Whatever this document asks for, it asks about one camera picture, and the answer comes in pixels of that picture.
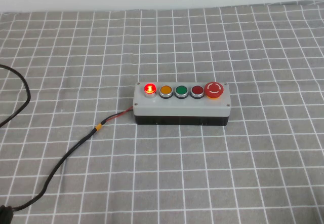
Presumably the red emergency stop button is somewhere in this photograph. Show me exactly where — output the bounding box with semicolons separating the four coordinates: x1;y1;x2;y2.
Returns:
204;81;225;100

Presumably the dark red push button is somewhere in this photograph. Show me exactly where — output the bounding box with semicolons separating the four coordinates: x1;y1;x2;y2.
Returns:
190;85;205;100

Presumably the black looping cable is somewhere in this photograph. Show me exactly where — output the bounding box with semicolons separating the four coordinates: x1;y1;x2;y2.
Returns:
0;64;32;128

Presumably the black power adapter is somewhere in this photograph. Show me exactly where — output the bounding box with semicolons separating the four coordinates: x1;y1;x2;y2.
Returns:
0;204;14;224

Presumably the green push button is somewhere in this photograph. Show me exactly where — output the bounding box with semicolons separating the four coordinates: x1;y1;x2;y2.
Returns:
174;85;189;100

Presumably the black cable with red wire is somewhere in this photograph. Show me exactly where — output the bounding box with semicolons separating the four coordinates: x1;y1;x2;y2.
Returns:
9;105;135;212

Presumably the yellow push button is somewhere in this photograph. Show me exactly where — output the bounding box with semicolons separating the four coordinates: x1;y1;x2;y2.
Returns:
158;85;174;100

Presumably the grey checked tablecloth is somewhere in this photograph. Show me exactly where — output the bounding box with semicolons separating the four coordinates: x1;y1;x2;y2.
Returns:
0;0;324;224

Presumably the red indicator lamp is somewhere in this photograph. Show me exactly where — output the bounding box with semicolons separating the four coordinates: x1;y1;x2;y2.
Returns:
143;82;156;99

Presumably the grey button control box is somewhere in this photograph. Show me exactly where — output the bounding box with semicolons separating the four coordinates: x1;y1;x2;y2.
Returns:
132;81;231;127

